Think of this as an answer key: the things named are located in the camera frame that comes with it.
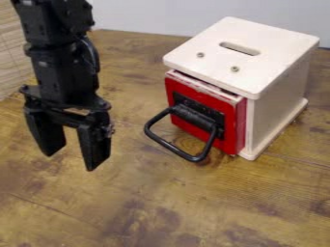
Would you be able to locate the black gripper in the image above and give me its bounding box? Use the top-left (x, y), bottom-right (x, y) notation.
top-left (20, 39), bottom-right (112, 171)

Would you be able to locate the white wooden drawer box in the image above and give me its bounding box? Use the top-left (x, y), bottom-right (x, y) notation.
top-left (164, 16), bottom-right (319, 160)

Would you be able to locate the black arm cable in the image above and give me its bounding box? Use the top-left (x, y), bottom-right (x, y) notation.
top-left (77, 34), bottom-right (101, 74)

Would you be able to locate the black metal drawer handle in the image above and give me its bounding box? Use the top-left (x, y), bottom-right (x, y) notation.
top-left (144, 103), bottom-right (225, 163)

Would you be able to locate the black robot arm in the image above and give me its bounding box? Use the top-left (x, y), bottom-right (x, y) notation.
top-left (10, 0), bottom-right (112, 171)

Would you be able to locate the red drawer front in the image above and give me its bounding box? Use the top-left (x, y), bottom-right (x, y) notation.
top-left (164, 69), bottom-right (247, 155)

